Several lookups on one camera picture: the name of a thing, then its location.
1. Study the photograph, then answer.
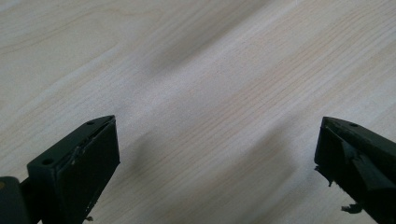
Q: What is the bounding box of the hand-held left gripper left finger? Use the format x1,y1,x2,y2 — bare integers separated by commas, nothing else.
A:
26,115,121,224

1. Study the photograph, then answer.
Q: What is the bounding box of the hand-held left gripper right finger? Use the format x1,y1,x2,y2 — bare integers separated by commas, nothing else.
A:
313,116,396,224

